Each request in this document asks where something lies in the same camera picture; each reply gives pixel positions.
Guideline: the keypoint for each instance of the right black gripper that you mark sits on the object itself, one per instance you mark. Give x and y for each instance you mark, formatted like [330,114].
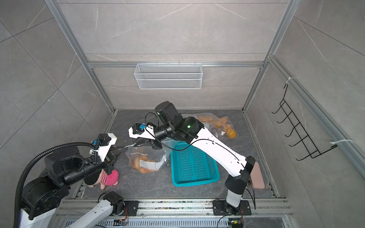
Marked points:
[155,142]

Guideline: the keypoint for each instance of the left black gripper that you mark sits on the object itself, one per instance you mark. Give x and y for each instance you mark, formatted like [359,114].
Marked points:
[114,152]

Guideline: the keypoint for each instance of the clear plastic bag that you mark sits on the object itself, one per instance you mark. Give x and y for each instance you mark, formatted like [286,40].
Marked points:
[159,156]
[208,125]

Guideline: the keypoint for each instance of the clear pink-dotted zipper bag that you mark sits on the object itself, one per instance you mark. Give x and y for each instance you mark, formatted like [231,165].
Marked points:
[219,131]

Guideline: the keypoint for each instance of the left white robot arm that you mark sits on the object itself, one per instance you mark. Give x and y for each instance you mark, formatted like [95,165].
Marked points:
[66,165]

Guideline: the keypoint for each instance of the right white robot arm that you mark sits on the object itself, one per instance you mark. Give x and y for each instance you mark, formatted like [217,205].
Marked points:
[172,125]

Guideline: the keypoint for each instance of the pink plush pig toy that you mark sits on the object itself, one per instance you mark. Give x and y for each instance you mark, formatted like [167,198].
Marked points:
[105,179]

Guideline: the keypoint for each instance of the teal plastic basket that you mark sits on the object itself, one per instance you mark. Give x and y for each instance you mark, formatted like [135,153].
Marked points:
[191,166]

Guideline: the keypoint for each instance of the checkered beige cloth item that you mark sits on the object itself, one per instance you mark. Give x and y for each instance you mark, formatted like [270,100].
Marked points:
[257,178]

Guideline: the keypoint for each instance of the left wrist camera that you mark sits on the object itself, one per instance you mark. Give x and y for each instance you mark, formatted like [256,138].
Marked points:
[105,143]

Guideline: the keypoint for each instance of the white wire mesh shelf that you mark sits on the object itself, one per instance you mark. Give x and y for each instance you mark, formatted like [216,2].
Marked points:
[156,76]

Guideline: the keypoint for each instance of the metal base rail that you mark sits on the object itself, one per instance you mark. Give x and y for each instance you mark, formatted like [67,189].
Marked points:
[255,212]

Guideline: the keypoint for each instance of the black wire hook rack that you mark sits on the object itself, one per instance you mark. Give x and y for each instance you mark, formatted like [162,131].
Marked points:
[297,128]

